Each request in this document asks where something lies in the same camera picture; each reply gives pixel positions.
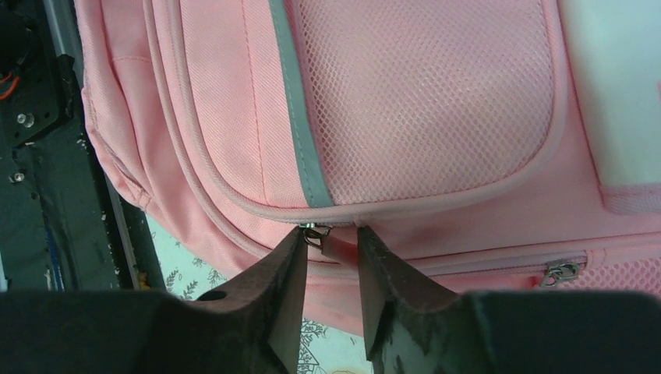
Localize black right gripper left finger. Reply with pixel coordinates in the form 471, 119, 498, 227
0, 227, 309, 374

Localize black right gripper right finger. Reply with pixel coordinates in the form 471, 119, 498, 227
357, 227, 660, 373

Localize pink student backpack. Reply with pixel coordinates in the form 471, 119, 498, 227
75, 1, 660, 334

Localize floral patterned table mat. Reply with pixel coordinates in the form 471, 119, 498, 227
165, 229, 374, 373

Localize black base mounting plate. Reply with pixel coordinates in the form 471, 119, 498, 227
1, 1, 165, 292

